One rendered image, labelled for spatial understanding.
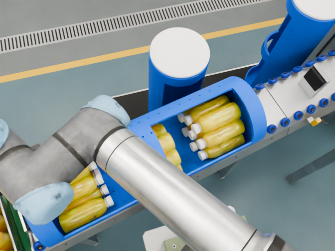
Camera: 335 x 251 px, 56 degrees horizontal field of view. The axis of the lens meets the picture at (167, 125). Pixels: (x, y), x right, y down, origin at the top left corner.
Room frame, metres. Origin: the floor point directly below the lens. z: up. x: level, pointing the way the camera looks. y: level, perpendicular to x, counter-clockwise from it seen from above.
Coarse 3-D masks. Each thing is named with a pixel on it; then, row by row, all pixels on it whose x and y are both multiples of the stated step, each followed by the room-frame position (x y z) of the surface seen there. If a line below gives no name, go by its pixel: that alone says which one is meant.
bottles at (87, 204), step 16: (192, 144) 0.45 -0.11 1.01; (224, 144) 0.44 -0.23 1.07; (240, 144) 0.46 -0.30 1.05; (96, 176) 0.24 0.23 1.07; (80, 192) 0.18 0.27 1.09; (96, 192) 0.19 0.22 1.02; (80, 208) 0.12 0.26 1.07; (96, 208) 0.13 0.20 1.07; (64, 224) 0.06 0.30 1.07; (80, 224) 0.07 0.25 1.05
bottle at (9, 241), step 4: (0, 232) 0.01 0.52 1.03; (4, 232) 0.01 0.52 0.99; (0, 236) 0.00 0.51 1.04; (4, 236) 0.00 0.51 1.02; (8, 236) 0.00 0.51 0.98; (0, 240) -0.02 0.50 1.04; (4, 240) -0.02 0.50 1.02; (8, 240) -0.01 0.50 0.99; (16, 240) -0.01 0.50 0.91; (0, 244) -0.03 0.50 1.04; (4, 244) -0.03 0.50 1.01; (8, 244) -0.03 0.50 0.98; (0, 248) -0.04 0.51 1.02; (4, 248) -0.04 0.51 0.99; (8, 248) -0.04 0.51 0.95; (12, 248) -0.04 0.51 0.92
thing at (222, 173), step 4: (240, 160) 0.61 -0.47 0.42; (232, 164) 0.59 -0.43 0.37; (236, 164) 0.61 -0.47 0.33; (224, 168) 0.61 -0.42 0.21; (228, 168) 0.59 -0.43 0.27; (232, 168) 0.61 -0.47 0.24; (220, 172) 0.61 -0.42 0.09; (224, 172) 0.60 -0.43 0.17; (228, 172) 0.61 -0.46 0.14; (220, 176) 0.60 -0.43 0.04; (224, 176) 0.61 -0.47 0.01
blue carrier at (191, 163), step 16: (224, 80) 0.67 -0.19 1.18; (240, 80) 0.66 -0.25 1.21; (192, 96) 0.57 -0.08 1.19; (208, 96) 0.56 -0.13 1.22; (240, 96) 0.58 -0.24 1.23; (256, 96) 0.59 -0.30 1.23; (160, 112) 0.48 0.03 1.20; (176, 112) 0.48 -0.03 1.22; (256, 112) 0.53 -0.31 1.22; (128, 128) 0.40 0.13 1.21; (144, 128) 0.40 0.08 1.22; (176, 128) 0.52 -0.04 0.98; (256, 128) 0.48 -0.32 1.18; (160, 144) 0.35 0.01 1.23; (176, 144) 0.45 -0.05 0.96; (192, 160) 0.39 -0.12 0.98; (208, 160) 0.39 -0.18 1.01; (112, 192) 0.21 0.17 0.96; (112, 208) 0.15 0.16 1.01; (32, 224) 0.04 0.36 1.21; (48, 224) 0.05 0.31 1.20; (48, 240) 0.01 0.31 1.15; (64, 240) 0.01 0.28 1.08
